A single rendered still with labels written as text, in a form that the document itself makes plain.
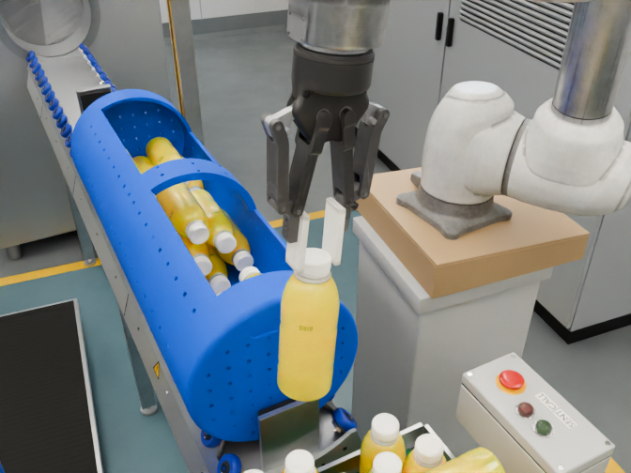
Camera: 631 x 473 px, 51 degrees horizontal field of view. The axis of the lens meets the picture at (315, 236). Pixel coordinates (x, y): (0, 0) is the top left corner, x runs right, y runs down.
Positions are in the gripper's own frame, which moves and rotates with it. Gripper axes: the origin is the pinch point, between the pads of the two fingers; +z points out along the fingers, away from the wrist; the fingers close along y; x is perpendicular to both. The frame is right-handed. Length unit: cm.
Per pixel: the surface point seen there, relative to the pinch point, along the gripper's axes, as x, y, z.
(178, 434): -31, 5, 57
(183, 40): -156, -42, 19
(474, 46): -151, -165, 25
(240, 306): -16.1, 0.8, 19.7
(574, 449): 17.6, -32.4, 29.6
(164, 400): -40, 5, 56
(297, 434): -11.0, -7.3, 43.0
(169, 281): -31.5, 5.8, 23.7
